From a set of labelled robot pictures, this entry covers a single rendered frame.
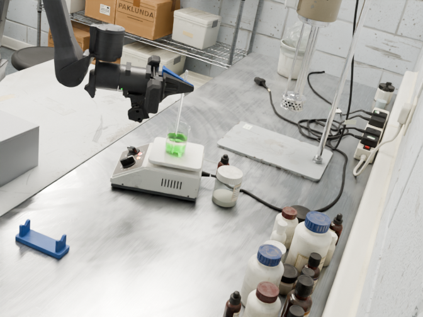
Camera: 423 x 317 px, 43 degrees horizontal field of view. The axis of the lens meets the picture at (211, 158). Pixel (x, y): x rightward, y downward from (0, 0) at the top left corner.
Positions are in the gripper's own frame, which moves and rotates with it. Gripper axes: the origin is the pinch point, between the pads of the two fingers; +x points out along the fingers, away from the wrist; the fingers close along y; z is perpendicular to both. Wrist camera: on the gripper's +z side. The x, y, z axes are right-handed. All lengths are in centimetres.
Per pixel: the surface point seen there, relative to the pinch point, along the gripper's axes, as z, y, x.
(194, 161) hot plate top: 16.7, 1.7, 6.5
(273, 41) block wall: 49, -231, 81
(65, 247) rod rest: 24.9, 25.5, -18.0
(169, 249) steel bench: 25.6, 22.3, 1.6
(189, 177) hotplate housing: 19.1, 4.8, 5.5
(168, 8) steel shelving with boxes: 41, -239, 10
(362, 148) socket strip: 21, -26, 59
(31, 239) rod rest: 24.9, 23.9, -24.5
